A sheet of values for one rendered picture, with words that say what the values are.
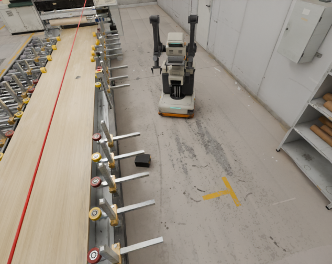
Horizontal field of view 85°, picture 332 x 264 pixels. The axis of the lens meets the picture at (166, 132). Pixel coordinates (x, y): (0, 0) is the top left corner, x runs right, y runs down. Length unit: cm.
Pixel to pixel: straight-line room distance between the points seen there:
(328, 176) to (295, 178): 33
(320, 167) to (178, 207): 185
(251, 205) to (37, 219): 208
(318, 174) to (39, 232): 288
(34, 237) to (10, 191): 48
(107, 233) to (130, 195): 86
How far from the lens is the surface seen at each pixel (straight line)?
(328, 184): 290
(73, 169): 171
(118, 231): 157
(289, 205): 268
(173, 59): 269
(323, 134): 273
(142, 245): 138
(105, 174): 139
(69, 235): 146
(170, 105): 309
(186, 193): 239
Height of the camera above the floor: 216
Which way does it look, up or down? 46 degrees down
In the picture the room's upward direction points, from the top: 4 degrees counter-clockwise
